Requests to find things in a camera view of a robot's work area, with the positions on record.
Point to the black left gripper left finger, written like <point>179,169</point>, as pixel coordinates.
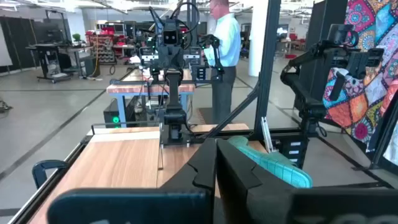
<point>202,171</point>

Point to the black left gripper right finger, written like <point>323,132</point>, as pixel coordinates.
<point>242,193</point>

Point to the green rubber slide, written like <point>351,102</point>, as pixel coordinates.
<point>280,168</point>

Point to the black background robot arm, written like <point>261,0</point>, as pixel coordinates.
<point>214,46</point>

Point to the black spare robot arm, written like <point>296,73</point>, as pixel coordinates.
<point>304,93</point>

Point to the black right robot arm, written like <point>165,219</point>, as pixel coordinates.
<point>174,93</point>

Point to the wood-topped workbench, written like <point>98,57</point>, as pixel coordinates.
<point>149,88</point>

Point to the person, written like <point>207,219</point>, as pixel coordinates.
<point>227,43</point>

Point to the black box white labels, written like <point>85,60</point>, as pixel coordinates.
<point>294,152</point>

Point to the red parts bin rack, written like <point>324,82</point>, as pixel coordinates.
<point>102,46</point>

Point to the black computer tower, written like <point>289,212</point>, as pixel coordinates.
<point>113,115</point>

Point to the white building column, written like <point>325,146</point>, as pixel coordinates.
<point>258,37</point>

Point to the small green potted plant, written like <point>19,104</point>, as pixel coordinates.
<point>76,37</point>

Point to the black equipment cart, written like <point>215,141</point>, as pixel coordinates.
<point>51,62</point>

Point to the black divider panel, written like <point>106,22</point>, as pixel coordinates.
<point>317,31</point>

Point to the colourful patchwork quilt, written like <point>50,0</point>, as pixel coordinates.
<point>370,93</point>

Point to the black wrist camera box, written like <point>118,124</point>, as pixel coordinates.
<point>170,36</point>

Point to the white metal bracket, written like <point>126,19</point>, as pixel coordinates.
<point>266,133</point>

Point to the black rig frame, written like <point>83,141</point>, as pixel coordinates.
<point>267,62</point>

